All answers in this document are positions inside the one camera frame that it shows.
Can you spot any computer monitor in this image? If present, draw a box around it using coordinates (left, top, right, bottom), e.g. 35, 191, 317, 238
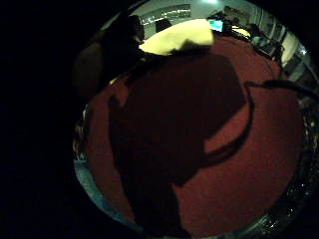
207, 18, 225, 34

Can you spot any black cable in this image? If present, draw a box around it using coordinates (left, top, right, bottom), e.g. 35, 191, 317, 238
244, 79, 319, 101

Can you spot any the person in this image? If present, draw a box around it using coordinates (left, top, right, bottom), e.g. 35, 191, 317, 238
72, 13, 158, 101

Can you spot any red felt table cover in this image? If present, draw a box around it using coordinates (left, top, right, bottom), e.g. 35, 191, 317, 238
84, 33, 305, 239

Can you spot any pale yellow cloth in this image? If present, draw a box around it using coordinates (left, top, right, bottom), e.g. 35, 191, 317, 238
139, 18, 215, 57

